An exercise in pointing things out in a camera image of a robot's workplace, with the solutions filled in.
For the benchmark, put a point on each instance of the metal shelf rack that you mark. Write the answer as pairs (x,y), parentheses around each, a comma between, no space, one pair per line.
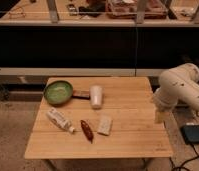
(41,38)

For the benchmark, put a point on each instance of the brown wooden block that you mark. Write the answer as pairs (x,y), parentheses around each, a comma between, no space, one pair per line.
(81,94)

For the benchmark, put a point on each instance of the white sponge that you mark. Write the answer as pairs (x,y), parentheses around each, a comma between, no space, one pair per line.
(105,124)

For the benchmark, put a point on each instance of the white plastic cup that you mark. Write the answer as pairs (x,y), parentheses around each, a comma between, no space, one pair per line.
(96,96)

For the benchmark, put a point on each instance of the cluttered tray on shelf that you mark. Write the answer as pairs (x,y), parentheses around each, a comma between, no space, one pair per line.
(128,9)

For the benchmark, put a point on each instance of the wooden table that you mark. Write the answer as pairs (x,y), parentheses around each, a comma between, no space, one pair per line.
(134,136)

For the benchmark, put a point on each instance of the green ceramic bowl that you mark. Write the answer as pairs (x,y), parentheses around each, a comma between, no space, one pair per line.
(58,92)

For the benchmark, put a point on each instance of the white lotion tube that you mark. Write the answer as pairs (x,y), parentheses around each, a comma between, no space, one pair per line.
(59,120)

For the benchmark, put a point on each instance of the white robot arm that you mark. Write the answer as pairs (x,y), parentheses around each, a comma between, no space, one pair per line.
(178,83)

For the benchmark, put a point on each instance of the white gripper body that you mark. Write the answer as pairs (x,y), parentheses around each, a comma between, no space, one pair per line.
(161,115)

